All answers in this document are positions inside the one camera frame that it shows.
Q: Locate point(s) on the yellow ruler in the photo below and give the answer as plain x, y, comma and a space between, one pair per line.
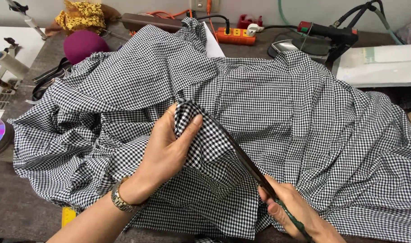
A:
68, 216

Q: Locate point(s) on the red small object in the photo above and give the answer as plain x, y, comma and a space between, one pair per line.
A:
247, 21

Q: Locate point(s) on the yellow patterned fabric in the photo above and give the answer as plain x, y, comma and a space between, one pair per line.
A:
80, 17

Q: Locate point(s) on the white sewing machine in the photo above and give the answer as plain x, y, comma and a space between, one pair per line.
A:
7, 64

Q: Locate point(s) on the white board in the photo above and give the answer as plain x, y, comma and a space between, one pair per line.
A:
381, 65

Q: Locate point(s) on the person's right hand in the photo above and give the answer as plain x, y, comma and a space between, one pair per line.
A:
293, 209

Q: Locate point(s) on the large tailor scissors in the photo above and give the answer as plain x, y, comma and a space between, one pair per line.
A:
252, 168

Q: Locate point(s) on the white plug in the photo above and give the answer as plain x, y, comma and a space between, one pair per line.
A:
252, 29

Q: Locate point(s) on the steam iron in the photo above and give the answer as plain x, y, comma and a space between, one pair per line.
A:
313, 42

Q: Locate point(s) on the metal wristwatch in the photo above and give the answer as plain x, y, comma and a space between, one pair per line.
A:
122, 199

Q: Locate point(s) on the black zipper strips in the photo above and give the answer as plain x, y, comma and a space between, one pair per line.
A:
48, 79

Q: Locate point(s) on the person's left hand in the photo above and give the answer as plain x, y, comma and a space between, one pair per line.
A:
165, 152

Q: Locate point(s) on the black white checked fabric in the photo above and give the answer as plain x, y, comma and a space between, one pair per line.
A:
293, 128

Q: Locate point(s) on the wall socket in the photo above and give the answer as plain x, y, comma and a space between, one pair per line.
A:
203, 5

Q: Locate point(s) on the orange power strip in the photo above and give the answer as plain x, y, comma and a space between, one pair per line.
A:
235, 35

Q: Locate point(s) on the magenta pressing ham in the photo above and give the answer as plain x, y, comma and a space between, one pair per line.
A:
82, 45

